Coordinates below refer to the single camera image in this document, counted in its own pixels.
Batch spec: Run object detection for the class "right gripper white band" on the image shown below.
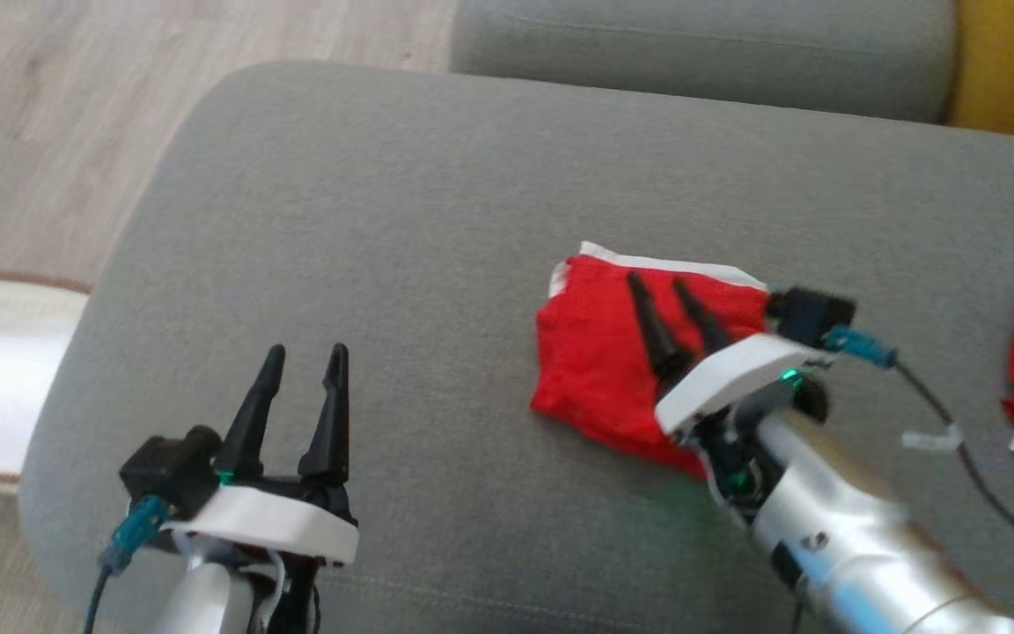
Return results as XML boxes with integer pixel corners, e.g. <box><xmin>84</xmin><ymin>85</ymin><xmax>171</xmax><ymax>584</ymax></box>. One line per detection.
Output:
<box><xmin>626</xmin><ymin>271</ymin><xmax>832</xmax><ymax>525</ymax></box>

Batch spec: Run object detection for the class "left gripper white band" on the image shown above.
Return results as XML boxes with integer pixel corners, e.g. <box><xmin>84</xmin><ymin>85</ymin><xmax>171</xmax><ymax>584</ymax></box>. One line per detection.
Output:
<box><xmin>159</xmin><ymin>342</ymin><xmax>360</xmax><ymax>634</ymax></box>

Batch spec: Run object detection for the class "small grey sofa cushion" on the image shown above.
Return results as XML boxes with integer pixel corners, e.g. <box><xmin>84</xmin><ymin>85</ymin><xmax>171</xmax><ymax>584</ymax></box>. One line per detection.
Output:
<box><xmin>450</xmin><ymin>0</ymin><xmax>957</xmax><ymax>124</ymax></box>

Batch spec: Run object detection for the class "white cable label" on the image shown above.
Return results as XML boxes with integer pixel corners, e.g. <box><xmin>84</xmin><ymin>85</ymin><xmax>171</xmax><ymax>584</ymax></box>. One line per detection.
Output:
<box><xmin>901</xmin><ymin>424</ymin><xmax>964</xmax><ymax>453</ymax></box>

